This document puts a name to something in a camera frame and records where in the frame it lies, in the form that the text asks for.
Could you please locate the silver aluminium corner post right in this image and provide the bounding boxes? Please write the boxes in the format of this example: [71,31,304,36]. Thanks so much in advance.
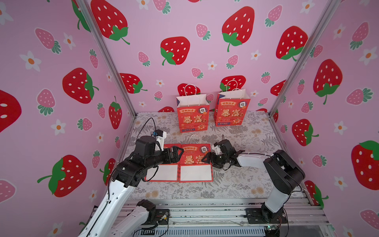
[268,0,341,118]

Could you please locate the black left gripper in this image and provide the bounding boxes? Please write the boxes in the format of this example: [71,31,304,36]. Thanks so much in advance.
[143,147,183,171]

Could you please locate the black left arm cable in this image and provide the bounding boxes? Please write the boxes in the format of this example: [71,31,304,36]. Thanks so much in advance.
[136,117,158,140]

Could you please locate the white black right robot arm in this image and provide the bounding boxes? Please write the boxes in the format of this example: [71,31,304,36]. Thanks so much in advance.
[201,139,306,224]

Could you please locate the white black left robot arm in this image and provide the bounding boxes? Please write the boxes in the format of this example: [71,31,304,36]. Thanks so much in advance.
[80,134,184,237]

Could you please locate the red paper gift bag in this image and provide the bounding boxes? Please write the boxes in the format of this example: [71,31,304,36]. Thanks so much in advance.
[145,161,180,182]

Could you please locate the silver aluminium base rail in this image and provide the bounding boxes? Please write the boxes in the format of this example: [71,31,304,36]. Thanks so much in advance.
[85,197,335,237]

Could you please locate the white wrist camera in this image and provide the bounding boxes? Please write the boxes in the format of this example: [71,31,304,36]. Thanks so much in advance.
[152,129,167,151]
[211,143,223,155]

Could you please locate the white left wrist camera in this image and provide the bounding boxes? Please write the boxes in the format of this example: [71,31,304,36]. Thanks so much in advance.
[152,129,167,151]

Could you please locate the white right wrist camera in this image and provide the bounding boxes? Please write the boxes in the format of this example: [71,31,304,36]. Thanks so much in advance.
[211,143,223,155]

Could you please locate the silver aluminium corner post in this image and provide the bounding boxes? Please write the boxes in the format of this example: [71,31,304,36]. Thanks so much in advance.
[78,0,137,119]
[268,0,341,118]

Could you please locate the silver aluminium corner post left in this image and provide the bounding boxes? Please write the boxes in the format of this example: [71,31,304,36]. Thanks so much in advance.
[78,0,137,119]

